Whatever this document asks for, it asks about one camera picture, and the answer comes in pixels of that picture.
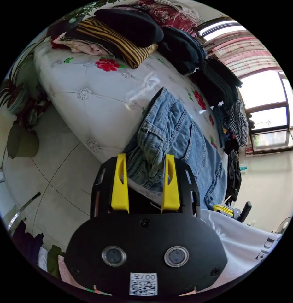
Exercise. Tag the metal clothes rack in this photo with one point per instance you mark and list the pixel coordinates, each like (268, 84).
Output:
(23, 210)

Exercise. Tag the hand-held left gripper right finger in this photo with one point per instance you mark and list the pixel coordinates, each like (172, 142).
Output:
(171, 194)

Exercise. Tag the fan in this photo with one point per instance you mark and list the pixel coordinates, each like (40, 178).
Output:
(283, 226)

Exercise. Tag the person's body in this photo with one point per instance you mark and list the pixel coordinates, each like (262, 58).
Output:
(241, 248)

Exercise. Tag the blue jeans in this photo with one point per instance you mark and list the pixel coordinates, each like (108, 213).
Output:
(174, 132)

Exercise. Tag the green plant pot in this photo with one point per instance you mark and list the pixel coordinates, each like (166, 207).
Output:
(23, 142)

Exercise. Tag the dark hanging garment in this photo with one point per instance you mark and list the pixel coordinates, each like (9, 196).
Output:
(234, 175)

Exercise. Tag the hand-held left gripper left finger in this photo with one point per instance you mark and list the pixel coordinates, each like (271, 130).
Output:
(119, 189)

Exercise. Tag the bed with white flowered quilt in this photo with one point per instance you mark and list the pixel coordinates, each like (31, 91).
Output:
(101, 106)

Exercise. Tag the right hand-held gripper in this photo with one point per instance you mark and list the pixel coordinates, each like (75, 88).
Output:
(236, 213)

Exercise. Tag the hanging clothes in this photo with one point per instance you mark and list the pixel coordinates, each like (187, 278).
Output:
(35, 248)

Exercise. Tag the pink patterned curtain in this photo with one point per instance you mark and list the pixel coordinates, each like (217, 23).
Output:
(243, 45)

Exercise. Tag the window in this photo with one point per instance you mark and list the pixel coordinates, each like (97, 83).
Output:
(267, 111)

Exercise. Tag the potted plant with long leaves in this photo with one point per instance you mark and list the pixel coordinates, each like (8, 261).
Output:
(15, 94)

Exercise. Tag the red floral blanket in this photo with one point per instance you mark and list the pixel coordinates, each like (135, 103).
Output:
(170, 14)

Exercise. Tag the pile of clothes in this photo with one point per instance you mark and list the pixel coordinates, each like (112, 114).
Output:
(137, 30)

